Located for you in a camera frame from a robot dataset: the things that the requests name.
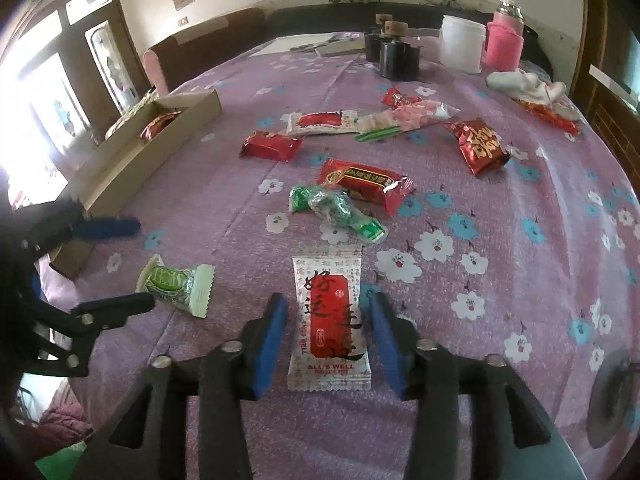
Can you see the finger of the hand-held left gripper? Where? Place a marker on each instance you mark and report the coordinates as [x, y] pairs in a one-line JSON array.
[[107, 227], [120, 306]]

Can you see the pink white snack packet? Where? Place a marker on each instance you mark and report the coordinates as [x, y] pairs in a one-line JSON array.
[[405, 115]]

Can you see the red gold snack packet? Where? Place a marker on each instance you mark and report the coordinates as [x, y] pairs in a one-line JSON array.
[[477, 146]]

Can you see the wooden glass door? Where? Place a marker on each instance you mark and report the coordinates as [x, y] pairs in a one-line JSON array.
[[85, 60]]

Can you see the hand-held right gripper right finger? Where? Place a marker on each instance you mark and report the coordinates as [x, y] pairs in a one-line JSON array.
[[386, 350]]

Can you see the green sticks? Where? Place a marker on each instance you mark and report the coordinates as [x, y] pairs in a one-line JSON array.
[[377, 133]]

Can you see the floral patterned cloth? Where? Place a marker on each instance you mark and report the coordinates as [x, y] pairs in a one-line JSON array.
[[127, 115]]

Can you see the white plastic jar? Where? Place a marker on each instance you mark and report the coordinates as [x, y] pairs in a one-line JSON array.
[[461, 42]]

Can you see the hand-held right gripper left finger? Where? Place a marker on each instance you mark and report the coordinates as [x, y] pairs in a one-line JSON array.
[[270, 350]]

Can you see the metal scissors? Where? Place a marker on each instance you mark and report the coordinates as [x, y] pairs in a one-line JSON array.
[[312, 45]]

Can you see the clear plastic cup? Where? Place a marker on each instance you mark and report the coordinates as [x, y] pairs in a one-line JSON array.
[[429, 49]]

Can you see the red yellow-label snack packet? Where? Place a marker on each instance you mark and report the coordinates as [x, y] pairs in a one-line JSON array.
[[362, 180]]

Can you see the green white snack packet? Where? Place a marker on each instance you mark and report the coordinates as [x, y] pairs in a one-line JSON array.
[[175, 285]]

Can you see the small red candy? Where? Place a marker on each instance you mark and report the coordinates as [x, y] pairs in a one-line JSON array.
[[400, 97]]

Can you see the white red-label snack packet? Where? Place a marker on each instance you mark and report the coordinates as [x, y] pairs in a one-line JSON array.
[[330, 332]]

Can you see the wooden cabinet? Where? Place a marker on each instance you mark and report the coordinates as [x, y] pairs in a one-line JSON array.
[[610, 60]]

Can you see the long white red snack packet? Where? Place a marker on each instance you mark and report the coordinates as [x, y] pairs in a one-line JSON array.
[[322, 122]]

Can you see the purple floral tablecloth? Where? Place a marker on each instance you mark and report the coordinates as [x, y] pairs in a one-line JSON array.
[[500, 260]]

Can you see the white paper sheet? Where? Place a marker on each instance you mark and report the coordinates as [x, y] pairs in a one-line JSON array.
[[280, 44]]

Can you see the wall socket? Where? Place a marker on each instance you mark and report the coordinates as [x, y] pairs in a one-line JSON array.
[[184, 21]]

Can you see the clear green candy packet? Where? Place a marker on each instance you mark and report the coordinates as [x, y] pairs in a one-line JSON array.
[[332, 207]]

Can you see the pink chair back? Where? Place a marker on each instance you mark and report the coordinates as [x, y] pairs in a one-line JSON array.
[[154, 67]]

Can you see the white cloth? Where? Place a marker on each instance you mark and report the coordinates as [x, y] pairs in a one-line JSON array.
[[527, 85]]

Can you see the pink cloth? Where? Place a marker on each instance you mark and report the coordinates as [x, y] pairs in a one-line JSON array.
[[62, 416]]

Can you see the dark sofa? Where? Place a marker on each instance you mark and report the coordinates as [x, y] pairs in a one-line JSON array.
[[210, 35]]

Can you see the red crinkled wrapper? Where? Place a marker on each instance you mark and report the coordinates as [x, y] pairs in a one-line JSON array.
[[552, 112]]

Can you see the dark red snack packet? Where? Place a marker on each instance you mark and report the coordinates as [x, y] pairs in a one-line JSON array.
[[270, 145]]

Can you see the long cardboard box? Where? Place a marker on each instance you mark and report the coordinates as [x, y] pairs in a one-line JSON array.
[[145, 157]]

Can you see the pink sleeved bottle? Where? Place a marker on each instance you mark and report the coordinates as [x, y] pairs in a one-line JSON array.
[[505, 37]]

